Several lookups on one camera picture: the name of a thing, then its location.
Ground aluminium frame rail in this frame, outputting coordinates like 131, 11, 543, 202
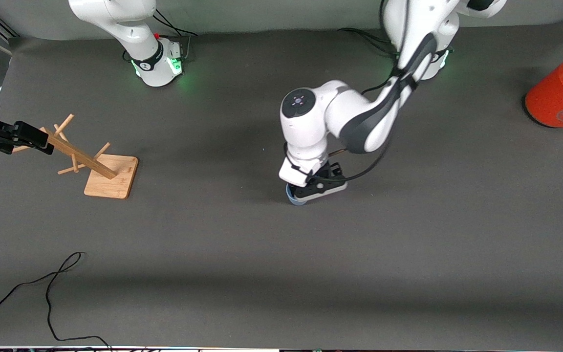
0, 10, 19, 44

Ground long black loose cable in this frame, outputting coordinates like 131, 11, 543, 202
0, 251, 113, 352

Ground black base cables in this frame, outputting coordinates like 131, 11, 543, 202
338, 26, 402, 57
152, 9, 199, 62

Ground wooden mug rack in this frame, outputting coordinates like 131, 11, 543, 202
12, 113, 139, 199

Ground black right base cables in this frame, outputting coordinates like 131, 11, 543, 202
152, 9, 199, 62

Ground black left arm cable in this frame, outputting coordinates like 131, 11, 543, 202
318, 139, 392, 184

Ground black left base cables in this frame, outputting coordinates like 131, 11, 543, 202
338, 26, 402, 57

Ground light blue cup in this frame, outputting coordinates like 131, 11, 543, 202
286, 184, 308, 206

